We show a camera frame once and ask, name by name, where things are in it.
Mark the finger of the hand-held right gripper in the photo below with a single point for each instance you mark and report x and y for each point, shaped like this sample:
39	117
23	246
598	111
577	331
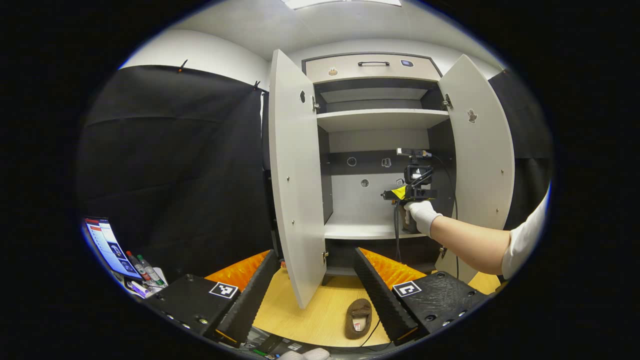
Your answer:
397	193
425	195

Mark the computer monitor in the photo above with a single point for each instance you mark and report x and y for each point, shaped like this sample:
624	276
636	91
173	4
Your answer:
111	247

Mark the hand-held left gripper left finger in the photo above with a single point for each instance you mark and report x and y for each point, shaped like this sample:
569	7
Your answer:
250	305

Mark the white shirt sleeve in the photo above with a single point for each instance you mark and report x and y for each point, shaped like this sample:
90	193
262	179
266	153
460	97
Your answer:
527	235

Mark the black cloth clip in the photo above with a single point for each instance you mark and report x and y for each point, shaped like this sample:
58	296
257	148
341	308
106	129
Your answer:
183	66

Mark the grey cabinet drawer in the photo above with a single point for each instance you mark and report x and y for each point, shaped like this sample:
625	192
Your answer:
350	70

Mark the white shoe cabinet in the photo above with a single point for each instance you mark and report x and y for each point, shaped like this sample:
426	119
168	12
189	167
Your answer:
370	120

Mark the ceiling light panel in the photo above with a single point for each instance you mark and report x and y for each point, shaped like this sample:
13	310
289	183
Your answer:
340	3

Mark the black backdrop cloth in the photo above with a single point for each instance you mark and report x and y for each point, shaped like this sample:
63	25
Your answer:
175	175

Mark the white shoe cabinet door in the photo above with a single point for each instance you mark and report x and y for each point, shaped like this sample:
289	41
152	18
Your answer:
297	200
480	165

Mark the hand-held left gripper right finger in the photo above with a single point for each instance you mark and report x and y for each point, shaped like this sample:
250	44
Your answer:
385	300

